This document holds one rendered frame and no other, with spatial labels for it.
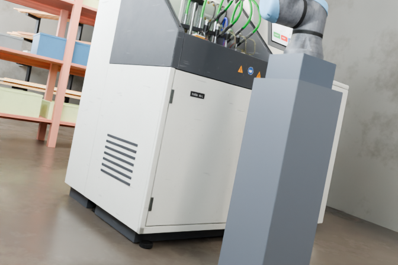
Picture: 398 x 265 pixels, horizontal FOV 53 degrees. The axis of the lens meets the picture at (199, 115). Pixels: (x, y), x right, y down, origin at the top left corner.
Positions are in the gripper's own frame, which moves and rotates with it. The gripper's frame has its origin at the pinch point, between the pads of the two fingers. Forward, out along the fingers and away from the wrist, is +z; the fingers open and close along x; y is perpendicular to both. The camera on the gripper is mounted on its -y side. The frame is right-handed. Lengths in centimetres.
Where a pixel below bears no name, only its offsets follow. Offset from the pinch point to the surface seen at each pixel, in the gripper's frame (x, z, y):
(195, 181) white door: -27, 53, 69
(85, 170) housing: -67, 92, 31
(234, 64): -5.2, 15.9, 29.8
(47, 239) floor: -92, 69, 77
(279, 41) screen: 52, 31, -8
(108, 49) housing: -52, 46, -14
